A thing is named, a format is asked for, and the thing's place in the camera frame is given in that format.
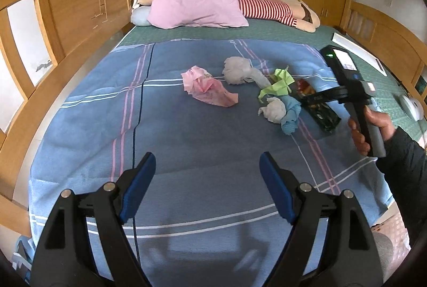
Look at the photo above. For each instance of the crumpled light green paper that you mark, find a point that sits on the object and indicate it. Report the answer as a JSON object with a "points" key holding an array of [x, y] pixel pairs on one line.
{"points": [[278, 87]]}

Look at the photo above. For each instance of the pink pillow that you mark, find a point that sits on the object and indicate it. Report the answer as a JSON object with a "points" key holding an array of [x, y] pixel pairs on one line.
{"points": [[193, 0]]}

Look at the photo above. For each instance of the striped plush doll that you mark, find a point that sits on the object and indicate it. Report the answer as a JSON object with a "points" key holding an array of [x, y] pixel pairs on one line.
{"points": [[267, 8]]}

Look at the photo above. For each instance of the blue plaid blanket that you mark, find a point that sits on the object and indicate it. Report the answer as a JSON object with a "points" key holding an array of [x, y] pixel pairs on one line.
{"points": [[200, 140]]}

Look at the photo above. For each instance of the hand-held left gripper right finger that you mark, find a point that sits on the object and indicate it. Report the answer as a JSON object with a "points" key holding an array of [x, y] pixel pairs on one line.
{"points": [[280, 190]]}

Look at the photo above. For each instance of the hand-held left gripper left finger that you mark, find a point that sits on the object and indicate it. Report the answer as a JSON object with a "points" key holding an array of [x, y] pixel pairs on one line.
{"points": [[138, 188]]}

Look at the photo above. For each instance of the crumpled pink wrapper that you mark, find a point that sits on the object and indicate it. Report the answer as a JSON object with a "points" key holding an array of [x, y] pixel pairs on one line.
{"points": [[206, 90]]}

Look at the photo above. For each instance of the person's right hand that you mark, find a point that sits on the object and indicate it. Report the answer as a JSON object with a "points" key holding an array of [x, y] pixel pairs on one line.
{"points": [[382, 122]]}

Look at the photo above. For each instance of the person's right forearm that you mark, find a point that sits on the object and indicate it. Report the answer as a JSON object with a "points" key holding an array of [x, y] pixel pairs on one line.
{"points": [[403, 170]]}

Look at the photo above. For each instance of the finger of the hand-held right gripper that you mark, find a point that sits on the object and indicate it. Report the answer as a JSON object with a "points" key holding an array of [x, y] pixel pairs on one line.
{"points": [[323, 97]]}

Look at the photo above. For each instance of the long white box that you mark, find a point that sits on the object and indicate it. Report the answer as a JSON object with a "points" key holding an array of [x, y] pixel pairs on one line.
{"points": [[340, 38]]}

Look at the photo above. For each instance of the light blue pillow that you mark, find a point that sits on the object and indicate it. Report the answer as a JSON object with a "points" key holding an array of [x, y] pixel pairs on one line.
{"points": [[140, 17]]}

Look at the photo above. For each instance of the green snack packet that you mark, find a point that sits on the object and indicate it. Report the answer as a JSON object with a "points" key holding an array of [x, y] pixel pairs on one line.
{"points": [[325, 117]]}

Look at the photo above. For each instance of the wooden bed footboard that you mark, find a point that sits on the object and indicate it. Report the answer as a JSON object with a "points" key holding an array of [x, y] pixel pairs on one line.
{"points": [[383, 23]]}

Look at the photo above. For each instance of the wooden bed headboard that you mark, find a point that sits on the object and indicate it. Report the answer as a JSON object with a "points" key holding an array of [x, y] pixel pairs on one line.
{"points": [[76, 7]]}

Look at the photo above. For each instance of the crumpled light blue cloth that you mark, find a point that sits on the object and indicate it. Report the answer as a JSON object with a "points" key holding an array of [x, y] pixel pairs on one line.
{"points": [[292, 110]]}

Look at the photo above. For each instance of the round white device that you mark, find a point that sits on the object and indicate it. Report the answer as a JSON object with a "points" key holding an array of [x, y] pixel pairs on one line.
{"points": [[412, 107]]}

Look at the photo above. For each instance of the small white cloth ball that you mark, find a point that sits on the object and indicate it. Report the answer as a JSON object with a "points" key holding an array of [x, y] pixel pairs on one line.
{"points": [[275, 108]]}

